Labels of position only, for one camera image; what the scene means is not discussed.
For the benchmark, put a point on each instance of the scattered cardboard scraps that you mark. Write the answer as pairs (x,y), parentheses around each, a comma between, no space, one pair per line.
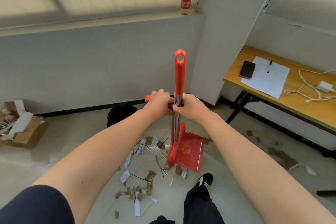
(280,155)

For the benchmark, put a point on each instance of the black trash bag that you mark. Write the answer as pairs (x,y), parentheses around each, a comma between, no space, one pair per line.
(120,116)

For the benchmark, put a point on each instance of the person's right hand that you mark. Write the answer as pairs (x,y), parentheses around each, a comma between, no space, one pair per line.
(193,109)

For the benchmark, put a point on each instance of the person's left hand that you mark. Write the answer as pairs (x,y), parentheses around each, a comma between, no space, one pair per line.
(157,103)

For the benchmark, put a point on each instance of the wooden folding table black legs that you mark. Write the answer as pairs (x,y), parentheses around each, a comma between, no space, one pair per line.
(296,100)

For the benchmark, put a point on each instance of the black trousers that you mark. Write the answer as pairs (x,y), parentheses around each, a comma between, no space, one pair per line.
(200,208)

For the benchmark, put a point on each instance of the white charger plug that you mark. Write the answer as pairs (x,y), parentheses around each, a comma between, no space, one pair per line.
(324,86)

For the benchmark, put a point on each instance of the pile of paper and twig scraps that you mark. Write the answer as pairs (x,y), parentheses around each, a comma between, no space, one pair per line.
(147,179)

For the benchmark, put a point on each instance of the black shoe white stripes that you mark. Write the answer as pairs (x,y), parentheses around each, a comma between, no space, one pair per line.
(204,180)

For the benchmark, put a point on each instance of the person's right forearm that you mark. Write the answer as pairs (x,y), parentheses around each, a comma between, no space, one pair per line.
(257,168)

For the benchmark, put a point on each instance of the red broom with metal pole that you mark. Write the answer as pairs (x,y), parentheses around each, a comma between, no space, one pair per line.
(180,74)

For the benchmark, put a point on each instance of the cardboard box with paper waste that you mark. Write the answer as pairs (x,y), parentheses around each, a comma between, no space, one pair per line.
(26,132)

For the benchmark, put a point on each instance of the person's right thumb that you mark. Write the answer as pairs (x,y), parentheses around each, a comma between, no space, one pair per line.
(185,99)

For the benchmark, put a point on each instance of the black smartphone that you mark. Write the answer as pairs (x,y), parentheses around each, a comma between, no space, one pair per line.
(247,69)

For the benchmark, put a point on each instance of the person's left forearm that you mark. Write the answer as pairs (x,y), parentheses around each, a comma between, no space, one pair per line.
(105,153)

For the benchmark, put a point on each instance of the white paper sheet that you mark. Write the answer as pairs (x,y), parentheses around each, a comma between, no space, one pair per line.
(267,82)

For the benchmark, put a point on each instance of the dark navy sleeve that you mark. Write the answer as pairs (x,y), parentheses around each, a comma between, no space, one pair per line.
(34,206)

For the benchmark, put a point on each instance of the person's left fingers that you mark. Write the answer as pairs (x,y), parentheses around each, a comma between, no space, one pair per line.
(171,105)

